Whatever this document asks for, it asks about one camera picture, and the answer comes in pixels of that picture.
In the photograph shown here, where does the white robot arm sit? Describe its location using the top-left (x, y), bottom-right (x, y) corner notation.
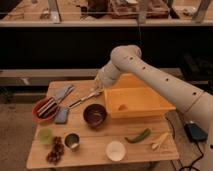
top-left (94, 45), bottom-right (213, 171)

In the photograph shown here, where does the metal cup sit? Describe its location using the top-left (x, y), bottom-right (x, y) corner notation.
top-left (64, 133), bottom-right (80, 150)

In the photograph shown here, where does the green plastic cup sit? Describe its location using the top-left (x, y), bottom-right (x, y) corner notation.
top-left (38, 128), bottom-right (53, 145)

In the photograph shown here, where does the white dish brush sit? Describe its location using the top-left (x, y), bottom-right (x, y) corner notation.
top-left (68, 89), bottom-right (102, 109)

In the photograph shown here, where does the dark brown bowl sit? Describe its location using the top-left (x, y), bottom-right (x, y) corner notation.
top-left (83, 104), bottom-right (107, 128)

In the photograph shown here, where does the orange food piece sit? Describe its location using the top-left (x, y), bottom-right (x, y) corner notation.
top-left (118, 104), bottom-right (127, 111)

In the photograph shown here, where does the yellow plastic bin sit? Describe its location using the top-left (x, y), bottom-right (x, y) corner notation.
top-left (104, 74), bottom-right (176, 118)

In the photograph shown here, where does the grey spatula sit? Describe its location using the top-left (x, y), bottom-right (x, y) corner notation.
top-left (53, 84), bottom-right (75, 103)

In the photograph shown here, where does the blue sponge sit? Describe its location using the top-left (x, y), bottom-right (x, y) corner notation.
top-left (54, 107), bottom-right (69, 124)

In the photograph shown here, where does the striped cloth in bowl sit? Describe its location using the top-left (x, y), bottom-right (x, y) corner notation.
top-left (37, 98), bottom-right (57, 117)

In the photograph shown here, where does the red bowl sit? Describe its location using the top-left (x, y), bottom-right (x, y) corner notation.
top-left (32, 98), bottom-right (59, 124)

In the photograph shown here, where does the white small bowl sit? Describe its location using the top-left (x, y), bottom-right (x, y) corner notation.
top-left (106, 141), bottom-right (126, 162)

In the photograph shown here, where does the green pepper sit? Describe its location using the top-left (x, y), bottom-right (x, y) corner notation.
top-left (125, 128), bottom-right (151, 143)

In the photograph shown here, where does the yellow corn piece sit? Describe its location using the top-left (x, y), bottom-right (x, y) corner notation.
top-left (151, 133), bottom-right (168, 150)

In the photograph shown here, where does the bunch of purple grapes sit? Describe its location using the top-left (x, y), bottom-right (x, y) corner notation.
top-left (46, 137), bottom-right (64, 165)

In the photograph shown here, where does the black foot pedal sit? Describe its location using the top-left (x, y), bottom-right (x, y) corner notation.
top-left (184, 123), bottom-right (207, 142)

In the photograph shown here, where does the black cable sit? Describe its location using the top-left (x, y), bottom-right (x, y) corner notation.
top-left (165, 114), bottom-right (206, 171)

